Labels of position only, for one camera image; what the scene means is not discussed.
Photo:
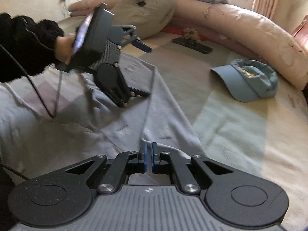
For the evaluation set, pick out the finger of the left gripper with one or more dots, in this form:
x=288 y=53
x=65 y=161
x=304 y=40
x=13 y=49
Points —
x=123 y=35
x=110 y=80

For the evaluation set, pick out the blue baseball cap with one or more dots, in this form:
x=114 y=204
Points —
x=248 y=80

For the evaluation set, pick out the orange red object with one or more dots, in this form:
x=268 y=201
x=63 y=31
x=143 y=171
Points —
x=173 y=30

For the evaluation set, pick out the wooden headboard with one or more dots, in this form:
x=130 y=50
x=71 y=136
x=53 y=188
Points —
x=300 y=33

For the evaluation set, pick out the pink folded quilt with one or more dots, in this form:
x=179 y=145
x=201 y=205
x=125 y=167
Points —
x=256 y=32

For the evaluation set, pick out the black fuzzy left sleeve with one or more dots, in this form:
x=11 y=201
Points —
x=27 y=46

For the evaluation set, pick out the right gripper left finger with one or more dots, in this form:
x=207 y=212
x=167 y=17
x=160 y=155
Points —
x=59 y=197

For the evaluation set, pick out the black phone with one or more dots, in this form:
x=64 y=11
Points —
x=193 y=44

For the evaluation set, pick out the person's left hand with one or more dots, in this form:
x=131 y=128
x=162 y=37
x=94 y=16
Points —
x=64 y=47

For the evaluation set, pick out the grey cat face cushion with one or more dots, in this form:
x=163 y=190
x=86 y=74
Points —
x=148 y=16

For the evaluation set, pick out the patchwork bed sheet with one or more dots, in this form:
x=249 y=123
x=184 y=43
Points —
x=266 y=138

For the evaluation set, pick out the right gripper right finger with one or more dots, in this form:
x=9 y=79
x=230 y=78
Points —
x=232 y=196

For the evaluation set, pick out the grey-blue pants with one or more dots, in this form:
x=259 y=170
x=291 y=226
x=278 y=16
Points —
x=67 y=119

